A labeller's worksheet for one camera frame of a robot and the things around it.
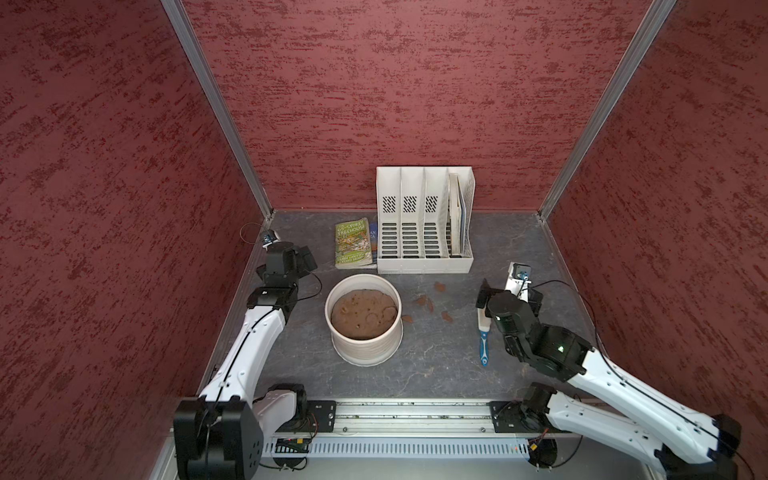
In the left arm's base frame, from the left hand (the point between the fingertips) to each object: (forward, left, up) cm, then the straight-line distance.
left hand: (290, 261), depth 82 cm
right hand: (-10, -56, +3) cm, 57 cm away
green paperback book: (+18, -14, -16) cm, 28 cm away
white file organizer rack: (+34, -42, -18) cm, 57 cm away
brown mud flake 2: (-1, -39, -20) cm, 44 cm away
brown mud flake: (+4, -45, -20) cm, 50 cm away
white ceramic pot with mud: (-14, -21, -7) cm, 26 cm away
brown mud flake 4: (-8, -34, -19) cm, 40 cm away
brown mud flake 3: (-7, -46, -19) cm, 50 cm away
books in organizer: (+17, -50, +1) cm, 52 cm away
